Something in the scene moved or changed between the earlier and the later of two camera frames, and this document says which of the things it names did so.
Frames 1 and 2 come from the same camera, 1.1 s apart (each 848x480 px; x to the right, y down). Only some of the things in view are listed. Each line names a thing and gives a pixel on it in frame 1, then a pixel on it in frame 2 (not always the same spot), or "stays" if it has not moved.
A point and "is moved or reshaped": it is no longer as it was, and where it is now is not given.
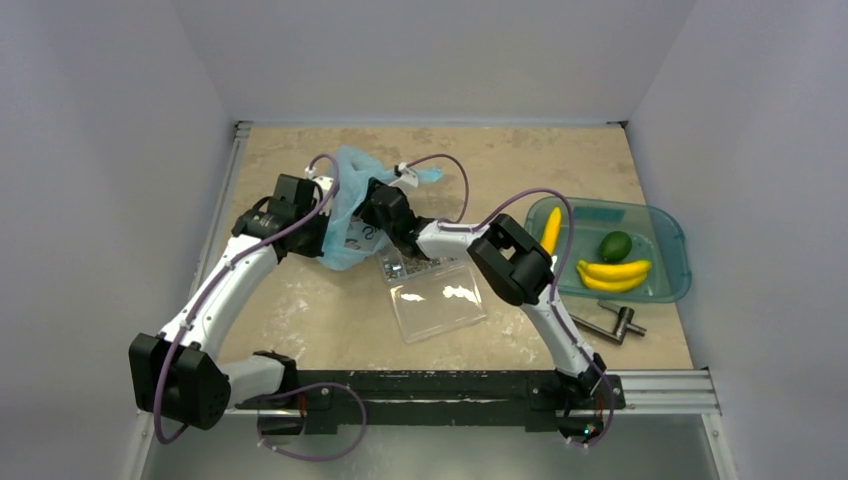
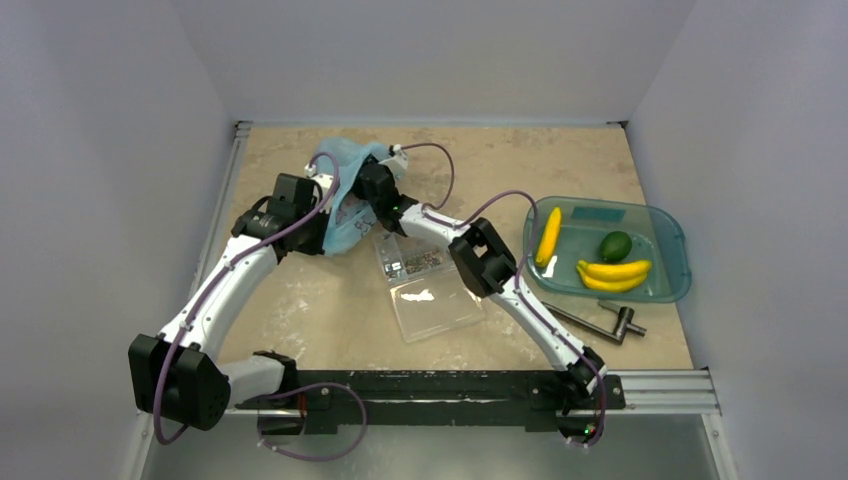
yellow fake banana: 613,277 stays
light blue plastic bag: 351,238 is moved or reshaped
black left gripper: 314,249 stays
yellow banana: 550,237 stays
